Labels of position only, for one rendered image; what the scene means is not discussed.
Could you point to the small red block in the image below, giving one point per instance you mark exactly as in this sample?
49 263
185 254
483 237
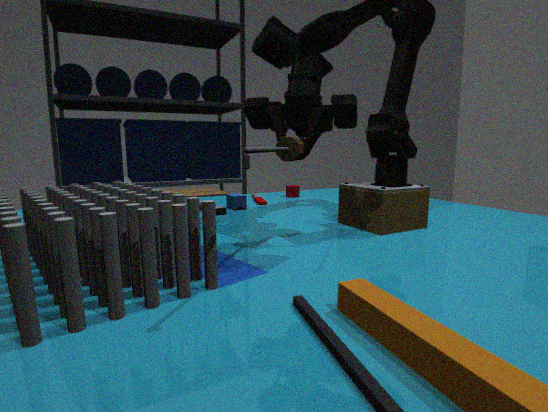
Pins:
292 191

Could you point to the blue taped strip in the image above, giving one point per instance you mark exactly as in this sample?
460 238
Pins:
231 270

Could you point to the orange rectangular bar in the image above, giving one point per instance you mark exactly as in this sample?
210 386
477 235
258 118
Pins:
470 376

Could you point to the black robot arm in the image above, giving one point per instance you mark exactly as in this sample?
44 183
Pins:
388 130

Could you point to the blue cube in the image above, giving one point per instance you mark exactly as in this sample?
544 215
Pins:
236 201

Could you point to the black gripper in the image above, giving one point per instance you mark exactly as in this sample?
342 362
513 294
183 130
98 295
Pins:
302 101

